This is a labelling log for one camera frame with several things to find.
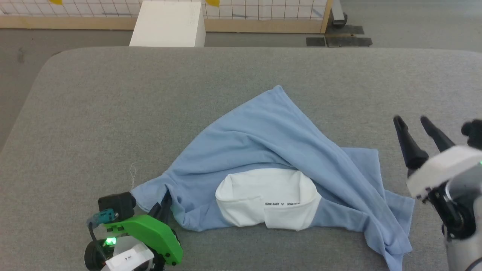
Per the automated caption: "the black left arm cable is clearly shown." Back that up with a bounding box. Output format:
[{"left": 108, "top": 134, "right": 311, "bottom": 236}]
[{"left": 87, "top": 209, "right": 115, "bottom": 251}]

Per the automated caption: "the white left cable label tag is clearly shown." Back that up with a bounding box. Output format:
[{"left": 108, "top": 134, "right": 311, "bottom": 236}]
[{"left": 105, "top": 244, "right": 155, "bottom": 271}]

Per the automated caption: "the large black floor mat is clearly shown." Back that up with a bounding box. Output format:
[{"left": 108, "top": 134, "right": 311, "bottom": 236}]
[{"left": 325, "top": 24, "right": 374, "bottom": 48}]

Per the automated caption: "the white box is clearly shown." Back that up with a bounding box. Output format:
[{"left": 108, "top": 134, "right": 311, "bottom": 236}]
[{"left": 129, "top": 1, "right": 207, "bottom": 48}]

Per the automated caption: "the grey metal partition leg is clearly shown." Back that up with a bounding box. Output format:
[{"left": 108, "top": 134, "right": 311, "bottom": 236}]
[{"left": 331, "top": 0, "right": 348, "bottom": 28}]

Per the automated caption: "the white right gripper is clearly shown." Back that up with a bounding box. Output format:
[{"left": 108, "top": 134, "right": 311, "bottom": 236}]
[{"left": 392, "top": 115, "right": 482, "bottom": 199}]

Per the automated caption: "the wooden framed wire fence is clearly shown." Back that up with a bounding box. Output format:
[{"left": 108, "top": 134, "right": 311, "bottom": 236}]
[{"left": 0, "top": 0, "right": 334, "bottom": 34}]

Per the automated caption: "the light blue and white garment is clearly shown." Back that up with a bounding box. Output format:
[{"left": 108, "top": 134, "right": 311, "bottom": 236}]
[{"left": 130, "top": 85, "right": 416, "bottom": 271}]

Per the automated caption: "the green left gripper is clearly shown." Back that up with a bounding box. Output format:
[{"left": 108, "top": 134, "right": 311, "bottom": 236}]
[{"left": 103, "top": 190, "right": 184, "bottom": 266}]

